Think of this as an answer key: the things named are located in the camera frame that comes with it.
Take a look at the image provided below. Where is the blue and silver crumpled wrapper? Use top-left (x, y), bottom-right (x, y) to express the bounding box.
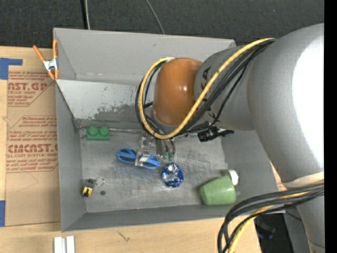
top-left (161, 162), bottom-right (184, 188)

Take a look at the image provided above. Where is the yellow and black keyring tape measure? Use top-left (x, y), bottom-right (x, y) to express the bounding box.
top-left (81, 177), bottom-right (105, 198)

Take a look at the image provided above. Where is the brown cardboard board red print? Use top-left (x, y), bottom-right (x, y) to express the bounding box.
top-left (0, 45), bottom-right (62, 228)

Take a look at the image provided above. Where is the green toy brick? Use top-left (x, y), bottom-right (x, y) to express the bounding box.
top-left (86, 125), bottom-right (111, 142)

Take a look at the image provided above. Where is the green cup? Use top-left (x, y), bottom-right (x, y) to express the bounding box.
top-left (199, 174), bottom-right (237, 206)

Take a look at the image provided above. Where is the grey metal bin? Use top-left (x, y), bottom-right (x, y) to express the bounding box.
top-left (52, 27), bottom-right (280, 233)

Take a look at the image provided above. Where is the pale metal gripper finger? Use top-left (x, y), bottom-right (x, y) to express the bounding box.
top-left (138, 130), bottom-right (154, 153)
top-left (134, 151), bottom-right (151, 168)

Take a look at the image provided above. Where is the black cylinder on white bracket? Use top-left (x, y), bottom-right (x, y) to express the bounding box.
top-left (184, 125), bottom-right (235, 143)

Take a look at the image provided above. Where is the white plastic cap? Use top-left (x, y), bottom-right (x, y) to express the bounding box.
top-left (227, 169), bottom-right (240, 187)

